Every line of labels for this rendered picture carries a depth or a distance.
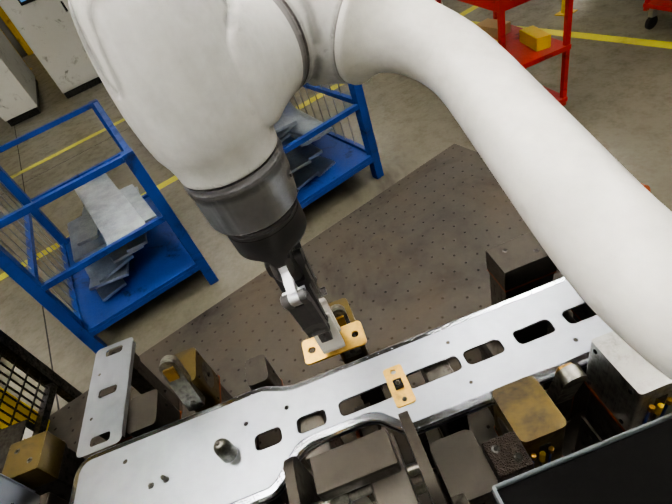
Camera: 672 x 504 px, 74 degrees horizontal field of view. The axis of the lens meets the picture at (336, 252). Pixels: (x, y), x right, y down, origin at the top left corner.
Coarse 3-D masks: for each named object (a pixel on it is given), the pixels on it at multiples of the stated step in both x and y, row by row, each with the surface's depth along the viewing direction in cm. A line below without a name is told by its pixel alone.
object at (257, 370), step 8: (248, 360) 99; (256, 360) 99; (264, 360) 98; (248, 368) 98; (256, 368) 97; (264, 368) 96; (272, 368) 102; (248, 376) 96; (256, 376) 95; (264, 376) 95; (272, 376) 98; (248, 384) 95; (256, 384) 94; (264, 384) 95; (272, 384) 97; (280, 384) 103
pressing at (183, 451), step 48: (432, 336) 89; (480, 336) 86; (576, 336) 81; (336, 384) 88; (384, 384) 85; (432, 384) 82; (480, 384) 80; (192, 432) 89; (240, 432) 86; (288, 432) 83; (336, 432) 80; (96, 480) 87; (144, 480) 84; (192, 480) 82; (240, 480) 79
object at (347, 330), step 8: (344, 328) 59; (352, 328) 59; (360, 328) 59; (344, 336) 59; (360, 336) 58; (304, 344) 60; (312, 344) 59; (352, 344) 57; (360, 344) 57; (304, 352) 59; (320, 352) 58; (336, 352) 57; (312, 360) 58; (320, 360) 57
